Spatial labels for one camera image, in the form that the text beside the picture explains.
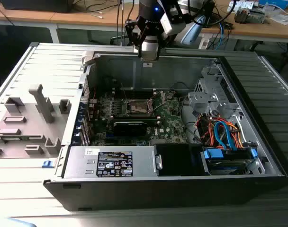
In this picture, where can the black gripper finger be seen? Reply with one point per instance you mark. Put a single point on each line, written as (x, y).
(163, 39)
(128, 29)

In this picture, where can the silver CPU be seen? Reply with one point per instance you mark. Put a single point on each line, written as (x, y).
(150, 55)

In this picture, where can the metal locking lever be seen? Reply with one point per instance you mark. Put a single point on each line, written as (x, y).
(156, 108)
(124, 91)

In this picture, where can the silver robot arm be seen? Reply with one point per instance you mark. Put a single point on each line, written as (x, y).
(192, 30)

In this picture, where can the CPU socket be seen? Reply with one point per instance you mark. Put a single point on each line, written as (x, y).
(137, 106)

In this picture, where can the CPU cooler heat sink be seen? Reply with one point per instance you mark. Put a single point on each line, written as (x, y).
(240, 16)

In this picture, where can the round coin cell battery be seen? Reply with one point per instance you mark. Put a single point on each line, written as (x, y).
(170, 96)

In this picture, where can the metal disk bay cage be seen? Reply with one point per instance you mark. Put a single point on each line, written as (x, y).
(205, 97)

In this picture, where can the green motherboard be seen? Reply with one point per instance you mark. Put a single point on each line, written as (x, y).
(168, 116)

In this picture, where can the wooden desk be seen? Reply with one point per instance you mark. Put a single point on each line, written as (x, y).
(253, 30)
(39, 16)

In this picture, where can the black box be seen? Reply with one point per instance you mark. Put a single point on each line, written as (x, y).
(35, 6)

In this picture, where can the black graphics card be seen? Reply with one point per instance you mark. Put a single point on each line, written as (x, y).
(128, 128)

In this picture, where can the blue box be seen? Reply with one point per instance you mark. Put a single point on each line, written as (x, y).
(274, 2)

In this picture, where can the grey parts rack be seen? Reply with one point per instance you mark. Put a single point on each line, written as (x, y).
(28, 113)

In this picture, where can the hard disk in blue carrier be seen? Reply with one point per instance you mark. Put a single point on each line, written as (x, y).
(223, 165)

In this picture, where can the silver power supply unit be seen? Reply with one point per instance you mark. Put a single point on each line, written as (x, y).
(82, 163)

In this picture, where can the black and grey PC case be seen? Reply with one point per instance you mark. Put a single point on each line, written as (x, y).
(158, 194)

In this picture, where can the small blue plastic clip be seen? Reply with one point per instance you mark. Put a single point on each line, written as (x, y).
(47, 163)

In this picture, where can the green RAM stick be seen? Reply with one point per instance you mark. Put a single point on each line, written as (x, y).
(13, 138)

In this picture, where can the pale blue object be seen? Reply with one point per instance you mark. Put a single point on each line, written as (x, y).
(18, 223)

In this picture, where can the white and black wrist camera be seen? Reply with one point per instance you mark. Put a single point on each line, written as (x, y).
(168, 27)

